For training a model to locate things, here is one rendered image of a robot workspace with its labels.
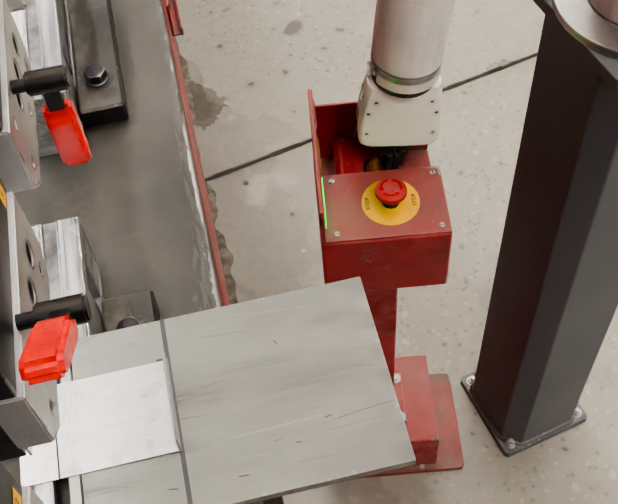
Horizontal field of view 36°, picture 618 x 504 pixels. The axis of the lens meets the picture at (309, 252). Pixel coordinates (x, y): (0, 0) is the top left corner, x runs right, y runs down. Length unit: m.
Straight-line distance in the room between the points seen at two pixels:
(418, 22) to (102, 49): 0.41
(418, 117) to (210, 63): 1.37
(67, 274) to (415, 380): 0.98
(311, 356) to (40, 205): 0.43
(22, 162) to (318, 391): 0.30
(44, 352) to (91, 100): 0.71
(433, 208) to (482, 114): 1.18
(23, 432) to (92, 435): 0.23
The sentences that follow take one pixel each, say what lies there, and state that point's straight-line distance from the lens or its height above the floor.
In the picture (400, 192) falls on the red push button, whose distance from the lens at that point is 1.15.
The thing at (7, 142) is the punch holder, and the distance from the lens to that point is 0.67.
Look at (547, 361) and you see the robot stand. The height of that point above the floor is 0.35.
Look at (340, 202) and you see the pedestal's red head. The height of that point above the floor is 0.78.
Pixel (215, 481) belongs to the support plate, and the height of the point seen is 1.00.
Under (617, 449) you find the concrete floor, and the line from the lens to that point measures 1.92.
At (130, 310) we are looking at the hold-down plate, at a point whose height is 0.90.
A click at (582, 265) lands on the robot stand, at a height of 0.62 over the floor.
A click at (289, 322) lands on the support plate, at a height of 1.00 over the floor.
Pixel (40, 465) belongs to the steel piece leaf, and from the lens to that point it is 0.81.
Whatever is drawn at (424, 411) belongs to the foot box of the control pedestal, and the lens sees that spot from 1.76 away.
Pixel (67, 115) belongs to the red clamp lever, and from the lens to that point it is 0.73.
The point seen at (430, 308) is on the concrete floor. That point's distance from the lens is 2.01.
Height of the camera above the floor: 1.72
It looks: 55 degrees down
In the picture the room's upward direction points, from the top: 6 degrees counter-clockwise
